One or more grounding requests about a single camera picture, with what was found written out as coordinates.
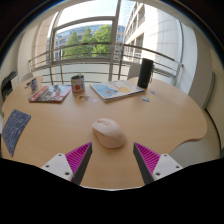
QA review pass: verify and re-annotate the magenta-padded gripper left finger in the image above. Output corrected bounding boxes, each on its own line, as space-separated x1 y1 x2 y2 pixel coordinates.
40 142 94 186

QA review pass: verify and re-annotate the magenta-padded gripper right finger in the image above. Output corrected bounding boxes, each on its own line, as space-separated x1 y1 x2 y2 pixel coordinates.
133 142 184 185

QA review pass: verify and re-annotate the beige computer mouse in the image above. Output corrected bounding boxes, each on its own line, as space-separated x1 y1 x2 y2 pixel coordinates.
91 117 128 149

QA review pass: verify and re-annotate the blue patterned mouse pad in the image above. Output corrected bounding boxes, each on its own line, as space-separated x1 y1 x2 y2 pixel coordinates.
1 109 32 158

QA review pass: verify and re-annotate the red magazine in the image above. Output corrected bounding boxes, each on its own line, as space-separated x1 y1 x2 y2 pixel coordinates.
28 84 73 104

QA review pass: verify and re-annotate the light blue illustrated book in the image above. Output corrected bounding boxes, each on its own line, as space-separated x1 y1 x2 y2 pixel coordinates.
89 79 146 103

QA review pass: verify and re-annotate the black cylinder speaker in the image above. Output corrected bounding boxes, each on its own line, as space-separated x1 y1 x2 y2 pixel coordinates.
137 57 155 90

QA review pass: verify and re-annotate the white chair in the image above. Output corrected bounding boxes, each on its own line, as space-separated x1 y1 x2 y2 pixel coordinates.
20 72 34 84
127 63 142 81

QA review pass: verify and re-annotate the black office printer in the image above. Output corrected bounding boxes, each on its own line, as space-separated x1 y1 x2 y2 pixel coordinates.
1 71 20 101

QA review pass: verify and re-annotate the metal balcony railing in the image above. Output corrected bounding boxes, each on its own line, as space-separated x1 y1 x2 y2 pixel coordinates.
28 42 184 86

